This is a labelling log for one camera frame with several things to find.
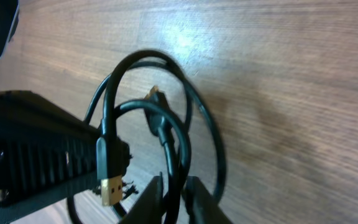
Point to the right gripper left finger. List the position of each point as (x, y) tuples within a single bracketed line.
[(148, 208)]

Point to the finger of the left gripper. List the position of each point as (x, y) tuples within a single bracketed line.
[(46, 154)]

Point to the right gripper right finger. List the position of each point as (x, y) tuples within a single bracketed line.
[(201, 206)]

